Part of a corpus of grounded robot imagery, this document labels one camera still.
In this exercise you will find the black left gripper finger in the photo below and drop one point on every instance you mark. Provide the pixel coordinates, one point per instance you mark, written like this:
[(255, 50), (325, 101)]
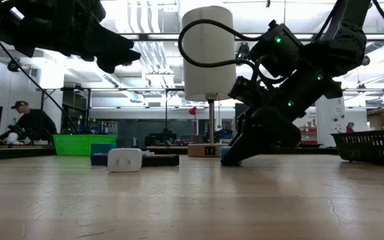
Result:
[(112, 43), (110, 66)]

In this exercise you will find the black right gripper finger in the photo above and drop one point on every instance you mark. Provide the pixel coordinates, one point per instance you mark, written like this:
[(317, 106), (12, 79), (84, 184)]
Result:
[(268, 133), (240, 128)]

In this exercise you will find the teal rectangular eraser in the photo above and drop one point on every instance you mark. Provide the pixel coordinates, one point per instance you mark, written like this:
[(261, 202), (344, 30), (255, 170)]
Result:
[(103, 148)]

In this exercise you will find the white cube wall charger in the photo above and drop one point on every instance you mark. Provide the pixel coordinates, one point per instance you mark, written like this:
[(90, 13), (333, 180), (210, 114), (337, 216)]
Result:
[(124, 160)]

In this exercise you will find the black background robot arm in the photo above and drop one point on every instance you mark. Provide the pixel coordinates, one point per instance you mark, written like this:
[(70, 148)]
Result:
[(165, 137)]

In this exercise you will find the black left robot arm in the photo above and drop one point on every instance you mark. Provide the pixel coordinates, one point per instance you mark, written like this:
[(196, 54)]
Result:
[(5, 23)]

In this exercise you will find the red storage bins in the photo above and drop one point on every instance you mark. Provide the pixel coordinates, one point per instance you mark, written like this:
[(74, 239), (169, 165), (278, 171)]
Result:
[(307, 135)]

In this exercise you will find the red object on pole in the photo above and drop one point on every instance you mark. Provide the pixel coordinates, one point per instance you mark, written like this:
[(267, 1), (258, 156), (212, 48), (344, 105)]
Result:
[(192, 110)]

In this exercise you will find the person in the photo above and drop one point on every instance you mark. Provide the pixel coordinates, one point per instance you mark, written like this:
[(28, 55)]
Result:
[(35, 125), (349, 127)]

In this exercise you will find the white shade table lamp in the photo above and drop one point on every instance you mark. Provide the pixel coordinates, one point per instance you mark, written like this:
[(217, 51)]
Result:
[(208, 50)]

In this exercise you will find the brown cardboard box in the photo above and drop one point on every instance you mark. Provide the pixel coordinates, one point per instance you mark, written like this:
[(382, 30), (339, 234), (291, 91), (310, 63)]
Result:
[(377, 120)]

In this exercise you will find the green plastic basket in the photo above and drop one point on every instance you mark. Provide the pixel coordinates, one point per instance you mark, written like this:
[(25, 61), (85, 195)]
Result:
[(75, 145)]

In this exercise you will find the black digital clock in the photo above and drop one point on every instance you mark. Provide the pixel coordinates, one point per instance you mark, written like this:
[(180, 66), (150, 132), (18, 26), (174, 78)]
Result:
[(160, 160)]

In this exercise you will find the black plastic basket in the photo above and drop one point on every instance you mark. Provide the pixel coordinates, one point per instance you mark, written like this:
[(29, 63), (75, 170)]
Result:
[(368, 146)]

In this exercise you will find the dark blue card box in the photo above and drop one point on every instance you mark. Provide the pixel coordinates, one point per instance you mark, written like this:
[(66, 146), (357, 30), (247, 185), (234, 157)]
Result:
[(98, 159)]

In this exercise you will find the white round object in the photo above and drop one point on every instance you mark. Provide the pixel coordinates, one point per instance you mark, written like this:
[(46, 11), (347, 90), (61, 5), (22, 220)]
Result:
[(12, 138)]

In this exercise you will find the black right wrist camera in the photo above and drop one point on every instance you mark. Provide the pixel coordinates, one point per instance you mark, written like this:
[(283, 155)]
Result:
[(278, 50)]

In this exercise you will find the black ceiling mounted camera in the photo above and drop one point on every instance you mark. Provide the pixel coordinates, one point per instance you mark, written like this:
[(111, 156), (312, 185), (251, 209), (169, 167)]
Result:
[(365, 60), (13, 65), (243, 50)]

